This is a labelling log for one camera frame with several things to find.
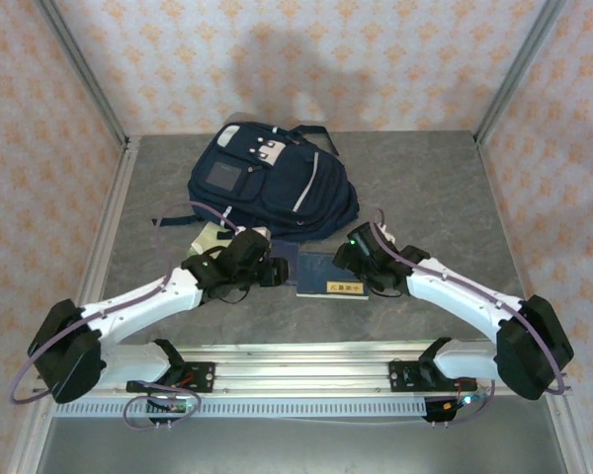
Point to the plain navy book yellow label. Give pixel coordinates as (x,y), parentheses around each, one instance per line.
(321,276)

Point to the aluminium side rail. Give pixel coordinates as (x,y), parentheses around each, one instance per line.
(126,153)

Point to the green card holder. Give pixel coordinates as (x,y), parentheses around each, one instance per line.
(207,239)

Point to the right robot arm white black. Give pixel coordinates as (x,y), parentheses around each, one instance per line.
(454,296)

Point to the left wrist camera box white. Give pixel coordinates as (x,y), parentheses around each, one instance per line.
(262,233)

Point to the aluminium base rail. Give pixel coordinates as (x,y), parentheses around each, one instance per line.
(301,375)

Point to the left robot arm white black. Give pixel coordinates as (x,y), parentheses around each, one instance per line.
(143,301)

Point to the navy blue backpack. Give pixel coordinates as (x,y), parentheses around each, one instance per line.
(281,182)

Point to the aluminium corner post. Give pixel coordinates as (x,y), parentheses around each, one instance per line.
(519,69)
(82,69)

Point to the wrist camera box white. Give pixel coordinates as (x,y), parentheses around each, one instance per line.
(383,230)
(262,233)

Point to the aluminium frame leg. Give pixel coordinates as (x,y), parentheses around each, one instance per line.
(32,434)
(570,434)

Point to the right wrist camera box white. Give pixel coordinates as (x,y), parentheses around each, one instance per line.
(383,230)

